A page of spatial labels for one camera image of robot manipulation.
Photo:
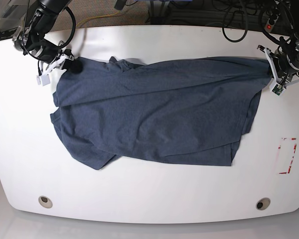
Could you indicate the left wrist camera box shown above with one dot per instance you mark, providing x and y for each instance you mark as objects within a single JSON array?
[{"x": 277, "y": 88}]

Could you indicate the left table cable grommet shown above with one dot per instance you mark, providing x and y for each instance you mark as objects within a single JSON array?
[{"x": 45, "y": 202}]

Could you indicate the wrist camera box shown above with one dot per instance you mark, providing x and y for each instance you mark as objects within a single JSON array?
[
  {"x": 43, "y": 80},
  {"x": 277, "y": 88}
]

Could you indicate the dark blue T-shirt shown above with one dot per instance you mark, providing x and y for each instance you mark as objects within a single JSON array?
[{"x": 192, "y": 111}]

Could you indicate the right table cable grommet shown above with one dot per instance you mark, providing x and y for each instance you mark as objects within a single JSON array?
[{"x": 263, "y": 204}]

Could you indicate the black power strip red switch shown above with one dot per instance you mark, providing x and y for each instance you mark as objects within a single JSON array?
[{"x": 273, "y": 15}]

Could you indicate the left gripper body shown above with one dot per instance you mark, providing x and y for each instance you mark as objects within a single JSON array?
[{"x": 283, "y": 65}]

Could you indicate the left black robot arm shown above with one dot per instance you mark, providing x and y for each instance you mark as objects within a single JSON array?
[{"x": 289, "y": 14}]

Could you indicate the red tape rectangle marking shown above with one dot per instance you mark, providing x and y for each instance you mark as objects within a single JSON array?
[{"x": 286, "y": 155}]

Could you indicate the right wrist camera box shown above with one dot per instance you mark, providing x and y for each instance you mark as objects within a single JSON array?
[{"x": 43, "y": 80}]

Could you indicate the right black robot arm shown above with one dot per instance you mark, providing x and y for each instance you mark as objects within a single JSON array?
[{"x": 29, "y": 38}]

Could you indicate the table cable grommet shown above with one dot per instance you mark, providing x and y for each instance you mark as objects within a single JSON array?
[
  {"x": 263, "y": 204},
  {"x": 45, "y": 202}
]

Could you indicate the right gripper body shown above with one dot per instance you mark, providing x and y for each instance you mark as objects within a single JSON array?
[{"x": 65, "y": 56}]

